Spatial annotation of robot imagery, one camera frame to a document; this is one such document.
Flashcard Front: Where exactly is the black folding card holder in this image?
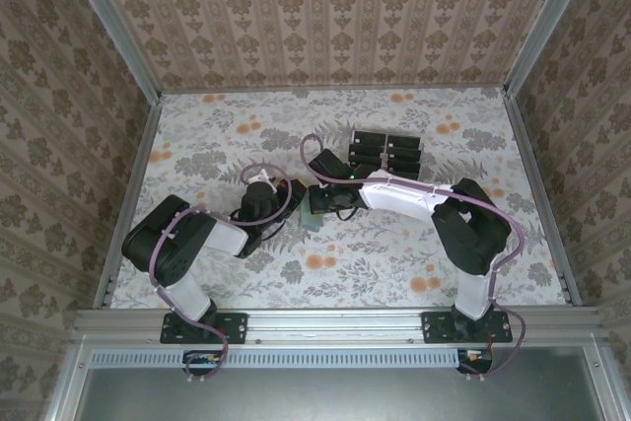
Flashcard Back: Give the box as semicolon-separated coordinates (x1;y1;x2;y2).
347;128;425;180

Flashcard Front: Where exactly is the floral patterned table mat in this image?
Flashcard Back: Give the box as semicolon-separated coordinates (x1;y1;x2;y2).
105;87;568;312

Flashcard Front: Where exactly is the grey metal sheet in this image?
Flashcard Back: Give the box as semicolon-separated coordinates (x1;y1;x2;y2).
46;345;631;421

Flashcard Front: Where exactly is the aluminium frame rail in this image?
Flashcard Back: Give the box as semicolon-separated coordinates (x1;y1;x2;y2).
71;307;607;344

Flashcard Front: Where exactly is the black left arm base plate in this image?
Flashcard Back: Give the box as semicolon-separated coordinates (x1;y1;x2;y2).
160;311;249;345

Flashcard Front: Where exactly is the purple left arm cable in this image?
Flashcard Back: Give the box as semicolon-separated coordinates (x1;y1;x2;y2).
154;162;297;386

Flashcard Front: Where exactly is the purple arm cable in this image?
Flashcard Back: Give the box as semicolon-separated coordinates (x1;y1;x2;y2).
154;162;297;386
299;133;526;384

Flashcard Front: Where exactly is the white slotted cable duct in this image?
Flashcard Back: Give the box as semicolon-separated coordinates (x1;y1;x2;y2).
91;347;462;371

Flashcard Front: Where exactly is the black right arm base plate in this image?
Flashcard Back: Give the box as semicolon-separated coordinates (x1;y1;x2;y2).
422;311;514;345

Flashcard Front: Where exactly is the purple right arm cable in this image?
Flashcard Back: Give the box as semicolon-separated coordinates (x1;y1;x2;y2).
299;133;526;384

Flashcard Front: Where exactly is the aluminium frame post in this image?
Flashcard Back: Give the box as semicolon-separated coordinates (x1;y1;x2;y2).
57;0;164;100
502;0;600;96

